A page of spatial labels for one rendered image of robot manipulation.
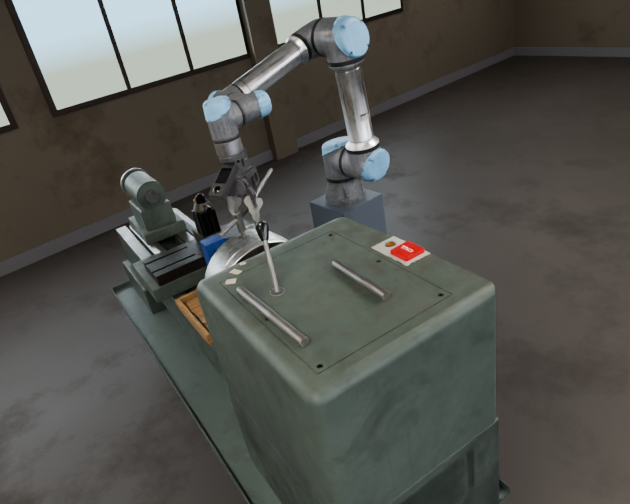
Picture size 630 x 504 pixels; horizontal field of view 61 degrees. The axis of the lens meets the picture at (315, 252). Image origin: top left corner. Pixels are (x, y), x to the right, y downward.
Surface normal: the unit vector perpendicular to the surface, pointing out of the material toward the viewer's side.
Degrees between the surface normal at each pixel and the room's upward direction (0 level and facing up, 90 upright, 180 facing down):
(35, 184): 90
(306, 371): 0
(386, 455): 90
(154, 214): 90
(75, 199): 90
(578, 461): 0
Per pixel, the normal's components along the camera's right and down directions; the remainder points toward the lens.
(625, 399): -0.17, -0.86
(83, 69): 0.63, 0.28
